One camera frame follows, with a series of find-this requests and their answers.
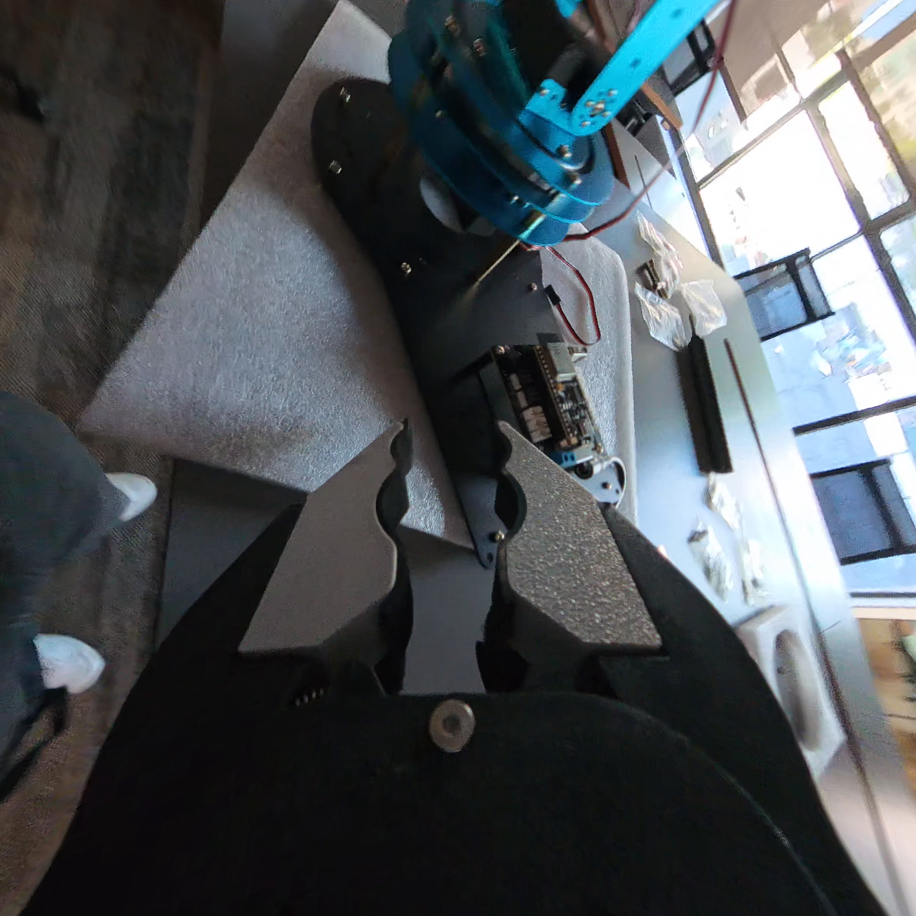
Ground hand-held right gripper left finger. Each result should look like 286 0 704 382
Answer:
238 418 416 694

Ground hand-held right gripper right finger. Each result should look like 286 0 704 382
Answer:
476 421 663 694

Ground robot circuit board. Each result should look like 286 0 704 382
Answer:
479 343 605 469

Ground person's white shoe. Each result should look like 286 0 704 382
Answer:
34 633 107 694
107 472 158 522

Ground black oblong box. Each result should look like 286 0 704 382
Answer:
676 335 734 475

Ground white box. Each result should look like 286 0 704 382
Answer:
737 607 847 774

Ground white foam mat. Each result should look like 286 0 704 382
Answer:
77 0 639 548

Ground person's dark trousers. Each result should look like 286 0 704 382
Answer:
0 390 126 795

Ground black mesh chair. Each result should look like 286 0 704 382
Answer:
733 249 834 341
812 458 916 566

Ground large framed window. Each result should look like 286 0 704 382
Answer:
673 0 916 609

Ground black monitor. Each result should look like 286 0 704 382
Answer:
662 21 717 94

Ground red servo cable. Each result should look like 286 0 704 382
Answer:
537 239 602 346

